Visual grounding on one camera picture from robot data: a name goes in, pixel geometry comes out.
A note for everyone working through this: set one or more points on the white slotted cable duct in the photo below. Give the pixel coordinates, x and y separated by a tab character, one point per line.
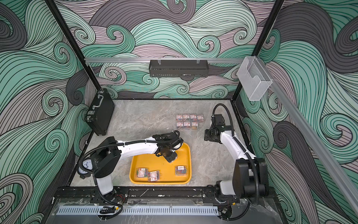
142	210

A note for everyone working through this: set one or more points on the paper clip box two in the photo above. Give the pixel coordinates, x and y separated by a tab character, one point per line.
200	117

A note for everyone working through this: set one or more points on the paper clip box eleven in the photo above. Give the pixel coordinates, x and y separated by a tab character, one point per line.
179	117

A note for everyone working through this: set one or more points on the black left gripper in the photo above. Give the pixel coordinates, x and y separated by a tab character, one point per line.
172	157

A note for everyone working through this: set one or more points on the black corner frame post left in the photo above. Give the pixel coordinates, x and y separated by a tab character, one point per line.
66	31

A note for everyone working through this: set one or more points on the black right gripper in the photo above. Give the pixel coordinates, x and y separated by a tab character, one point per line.
206	136

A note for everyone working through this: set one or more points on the paper clip box one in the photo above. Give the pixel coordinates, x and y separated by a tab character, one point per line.
193	117

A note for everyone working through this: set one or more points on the clear acrylic wall holder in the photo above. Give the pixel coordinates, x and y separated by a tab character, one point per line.
254	77

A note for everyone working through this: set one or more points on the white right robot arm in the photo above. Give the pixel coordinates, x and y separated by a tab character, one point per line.
250	175

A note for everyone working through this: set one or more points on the paper clip box four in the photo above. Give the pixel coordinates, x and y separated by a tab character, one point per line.
187	125

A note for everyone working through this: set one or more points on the black corner frame post right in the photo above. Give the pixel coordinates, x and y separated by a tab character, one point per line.
263	36

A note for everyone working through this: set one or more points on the black briefcase with metal handle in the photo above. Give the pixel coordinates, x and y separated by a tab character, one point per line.
100	112

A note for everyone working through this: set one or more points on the paper clip box five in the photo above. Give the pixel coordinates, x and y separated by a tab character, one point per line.
180	125

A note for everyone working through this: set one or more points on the black corner frame post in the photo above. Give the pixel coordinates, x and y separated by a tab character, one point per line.
263	36
66	31

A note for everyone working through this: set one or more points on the aluminium wall rail right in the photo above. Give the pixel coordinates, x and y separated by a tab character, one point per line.
312	96

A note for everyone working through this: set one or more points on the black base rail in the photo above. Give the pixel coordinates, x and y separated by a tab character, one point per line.
128	195

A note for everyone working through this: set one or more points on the paper clip box eight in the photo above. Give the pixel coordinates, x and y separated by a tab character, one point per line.
194	125

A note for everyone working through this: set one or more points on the yellow plastic tray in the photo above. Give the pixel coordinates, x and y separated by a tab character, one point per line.
167	170

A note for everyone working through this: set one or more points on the paper clip box six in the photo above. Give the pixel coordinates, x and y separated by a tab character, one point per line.
142	173

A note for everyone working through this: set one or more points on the paper clip box seven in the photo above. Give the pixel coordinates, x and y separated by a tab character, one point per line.
154	176

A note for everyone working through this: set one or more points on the paper clip box ten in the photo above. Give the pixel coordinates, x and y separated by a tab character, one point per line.
180	170

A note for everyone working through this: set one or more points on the black wall-mounted shelf tray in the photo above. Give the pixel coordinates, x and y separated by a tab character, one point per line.
178	68

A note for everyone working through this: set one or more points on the paper clip box three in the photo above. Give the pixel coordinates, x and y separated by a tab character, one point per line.
186	117

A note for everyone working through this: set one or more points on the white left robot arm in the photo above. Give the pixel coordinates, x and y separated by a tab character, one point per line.
100	162

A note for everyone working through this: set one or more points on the white round gauge dial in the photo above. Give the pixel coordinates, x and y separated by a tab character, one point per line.
86	164

